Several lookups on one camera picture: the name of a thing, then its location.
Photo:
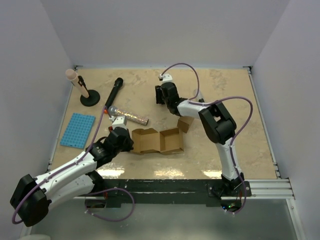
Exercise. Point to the aluminium frame rail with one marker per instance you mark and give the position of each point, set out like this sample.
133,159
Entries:
270,189

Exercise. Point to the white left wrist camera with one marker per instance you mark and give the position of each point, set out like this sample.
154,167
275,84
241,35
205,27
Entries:
118,122

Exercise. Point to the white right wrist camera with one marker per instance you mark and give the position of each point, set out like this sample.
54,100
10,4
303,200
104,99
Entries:
166,77

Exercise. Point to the small cardboard box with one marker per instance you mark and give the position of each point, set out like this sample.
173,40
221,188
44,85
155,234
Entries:
184,123

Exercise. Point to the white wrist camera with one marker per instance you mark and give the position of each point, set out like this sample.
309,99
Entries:
166,77
118,122

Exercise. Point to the black microphone orange end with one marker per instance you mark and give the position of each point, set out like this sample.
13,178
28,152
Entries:
118,83

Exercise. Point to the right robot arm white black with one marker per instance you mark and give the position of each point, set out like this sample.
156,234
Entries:
218,125

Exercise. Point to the small clear black-capped bottle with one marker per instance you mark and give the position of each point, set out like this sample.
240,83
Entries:
199,97

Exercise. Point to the blue studded building plate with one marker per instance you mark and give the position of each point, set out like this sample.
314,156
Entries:
77,131

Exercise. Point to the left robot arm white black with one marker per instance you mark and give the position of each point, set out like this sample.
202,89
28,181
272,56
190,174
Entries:
34,197

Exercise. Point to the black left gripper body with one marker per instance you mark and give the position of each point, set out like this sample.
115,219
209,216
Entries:
126,147

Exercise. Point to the beige microphone on stand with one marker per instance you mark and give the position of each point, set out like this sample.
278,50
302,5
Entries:
72,76

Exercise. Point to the taped cardboard box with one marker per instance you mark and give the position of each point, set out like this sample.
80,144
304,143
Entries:
165,142

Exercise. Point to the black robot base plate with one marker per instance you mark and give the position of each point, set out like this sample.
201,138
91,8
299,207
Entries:
208,192

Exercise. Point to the silver glitter microphone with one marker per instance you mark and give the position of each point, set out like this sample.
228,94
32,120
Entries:
113,110

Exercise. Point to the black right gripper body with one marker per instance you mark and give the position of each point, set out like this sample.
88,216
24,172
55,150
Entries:
166,102

